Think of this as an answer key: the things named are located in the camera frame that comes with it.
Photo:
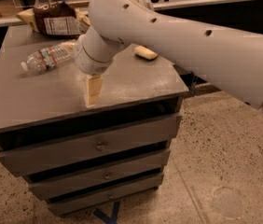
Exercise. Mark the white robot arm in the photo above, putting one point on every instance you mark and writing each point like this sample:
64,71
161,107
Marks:
230,59

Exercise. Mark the grey drawer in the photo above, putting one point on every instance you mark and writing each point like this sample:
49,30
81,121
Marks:
105,195
76,181
35,159

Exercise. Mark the bottom grey drawer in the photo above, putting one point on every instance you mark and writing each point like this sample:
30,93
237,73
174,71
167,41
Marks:
105,195

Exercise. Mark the yellow sponge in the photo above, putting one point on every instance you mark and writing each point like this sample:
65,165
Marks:
145,53

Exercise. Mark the clear plastic water bottle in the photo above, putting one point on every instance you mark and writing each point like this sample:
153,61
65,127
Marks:
46,59

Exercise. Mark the grey drawer cabinet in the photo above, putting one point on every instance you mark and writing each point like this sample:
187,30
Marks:
48,108

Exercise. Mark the brown and yellow snack bag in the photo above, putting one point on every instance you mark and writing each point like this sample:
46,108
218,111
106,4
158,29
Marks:
57,19

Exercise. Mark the middle grey drawer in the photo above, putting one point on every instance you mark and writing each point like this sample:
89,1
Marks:
76,181

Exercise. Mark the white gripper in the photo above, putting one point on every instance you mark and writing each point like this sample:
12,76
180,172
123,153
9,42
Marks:
87,63

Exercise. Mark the top grey drawer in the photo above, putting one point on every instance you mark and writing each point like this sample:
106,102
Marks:
35,159

